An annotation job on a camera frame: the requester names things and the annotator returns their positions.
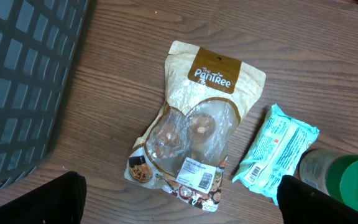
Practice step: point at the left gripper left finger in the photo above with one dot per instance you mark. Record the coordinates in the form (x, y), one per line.
(62, 200)

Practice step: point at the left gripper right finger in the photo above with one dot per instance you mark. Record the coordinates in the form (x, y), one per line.
(300, 203)

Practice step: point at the green lidded jar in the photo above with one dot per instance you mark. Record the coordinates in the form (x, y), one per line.
(333, 173)

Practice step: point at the teal packet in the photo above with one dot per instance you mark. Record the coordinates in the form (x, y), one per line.
(275, 152)

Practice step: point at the brown Pantree snack pouch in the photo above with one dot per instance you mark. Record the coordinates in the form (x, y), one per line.
(184, 151)

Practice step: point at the grey plastic mesh basket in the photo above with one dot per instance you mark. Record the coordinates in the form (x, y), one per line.
(41, 42)

